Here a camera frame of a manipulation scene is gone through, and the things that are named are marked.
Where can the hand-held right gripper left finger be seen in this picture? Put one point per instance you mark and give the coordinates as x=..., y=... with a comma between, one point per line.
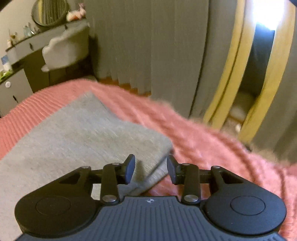
x=129, y=170

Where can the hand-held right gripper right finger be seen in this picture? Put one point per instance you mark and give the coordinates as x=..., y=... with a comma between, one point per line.
x=172, y=170

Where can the grey pants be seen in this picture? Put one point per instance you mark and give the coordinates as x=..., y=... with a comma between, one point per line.
x=81, y=139

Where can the pink ribbed blanket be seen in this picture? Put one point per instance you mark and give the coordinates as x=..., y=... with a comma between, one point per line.
x=208, y=143

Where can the yellow curtain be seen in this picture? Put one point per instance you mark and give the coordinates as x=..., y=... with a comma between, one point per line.
x=228, y=74
x=266, y=92

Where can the white fluffy chair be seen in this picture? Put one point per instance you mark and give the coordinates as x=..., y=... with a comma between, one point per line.
x=67, y=49

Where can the grey bedside cabinet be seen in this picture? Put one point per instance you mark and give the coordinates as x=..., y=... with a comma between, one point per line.
x=14, y=92

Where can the green packet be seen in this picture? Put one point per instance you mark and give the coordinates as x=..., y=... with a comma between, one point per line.
x=5, y=74

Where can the grey vanity desk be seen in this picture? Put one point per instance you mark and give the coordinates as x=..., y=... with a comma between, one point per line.
x=30, y=45

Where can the blue label bottle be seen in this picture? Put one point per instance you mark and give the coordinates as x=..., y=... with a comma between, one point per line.
x=5, y=63

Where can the pink plush toy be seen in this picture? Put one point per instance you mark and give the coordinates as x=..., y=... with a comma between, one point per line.
x=75, y=14

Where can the clear glass bottle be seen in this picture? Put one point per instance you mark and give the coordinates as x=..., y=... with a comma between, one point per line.
x=27, y=31

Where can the small figurine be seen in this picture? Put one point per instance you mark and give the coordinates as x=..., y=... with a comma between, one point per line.
x=13, y=39

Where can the round mirror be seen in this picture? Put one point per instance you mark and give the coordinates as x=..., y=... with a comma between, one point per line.
x=50, y=11

